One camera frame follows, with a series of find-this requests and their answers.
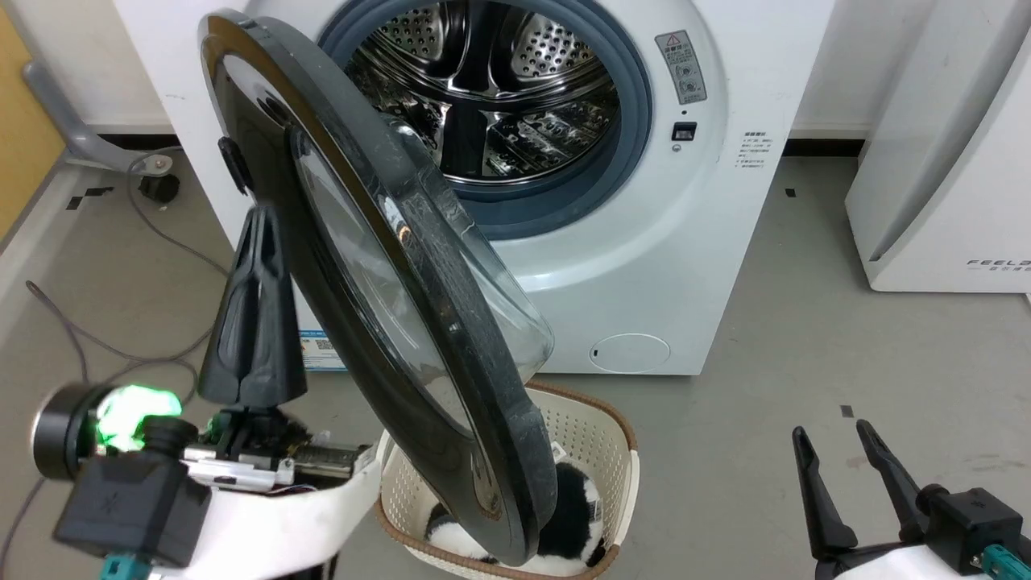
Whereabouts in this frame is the white front-load washing machine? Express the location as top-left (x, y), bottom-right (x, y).
top-left (113, 0), bottom-right (835, 376)

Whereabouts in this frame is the grey rubber door gasket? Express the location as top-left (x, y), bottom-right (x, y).
top-left (317, 0), bottom-right (654, 242)

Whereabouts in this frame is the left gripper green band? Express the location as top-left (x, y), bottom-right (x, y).
top-left (95, 206), bottom-right (379, 495)

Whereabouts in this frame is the stainless steel washer drum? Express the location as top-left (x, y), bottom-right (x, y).
top-left (345, 0), bottom-right (623, 183)

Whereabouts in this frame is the light grey floor cable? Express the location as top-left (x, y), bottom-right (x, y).
top-left (125, 150), bottom-right (233, 279)

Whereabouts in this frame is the cream perforated laundry basket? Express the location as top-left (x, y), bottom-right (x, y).
top-left (375, 380), bottom-right (642, 580)

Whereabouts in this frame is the dark grey floor cable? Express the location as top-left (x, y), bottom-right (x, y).
top-left (0, 280), bottom-right (214, 580)

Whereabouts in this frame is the grey warning sticker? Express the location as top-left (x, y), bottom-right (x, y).
top-left (654, 31), bottom-right (709, 106)

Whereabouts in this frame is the round white filter cover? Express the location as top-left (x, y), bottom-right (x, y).
top-left (589, 333), bottom-right (672, 374)

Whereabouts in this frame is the black and white plush toy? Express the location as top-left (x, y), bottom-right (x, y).
top-left (424, 461), bottom-right (607, 578)

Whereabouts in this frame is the grey metal furniture leg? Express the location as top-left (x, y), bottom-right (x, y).
top-left (22, 60), bottom-right (175, 177)

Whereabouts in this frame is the white appliance with grey lettering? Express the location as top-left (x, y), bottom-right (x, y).
top-left (844, 0), bottom-right (1031, 293)

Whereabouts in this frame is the small printed text label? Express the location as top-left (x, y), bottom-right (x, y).
top-left (736, 129), bottom-right (779, 171)

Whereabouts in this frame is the black rubber foot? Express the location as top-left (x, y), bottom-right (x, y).
top-left (138, 172), bottom-right (181, 204)

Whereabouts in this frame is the yellow wooden panel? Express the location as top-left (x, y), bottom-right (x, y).
top-left (0, 6), bottom-right (67, 244)

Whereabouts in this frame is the blue white QR label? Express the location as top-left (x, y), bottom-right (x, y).
top-left (297, 328), bottom-right (348, 372)

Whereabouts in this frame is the black round washing machine door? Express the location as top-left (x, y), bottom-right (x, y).
top-left (197, 8), bottom-right (559, 567)

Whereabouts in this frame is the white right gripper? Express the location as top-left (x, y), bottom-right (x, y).
top-left (791, 419), bottom-right (993, 580)

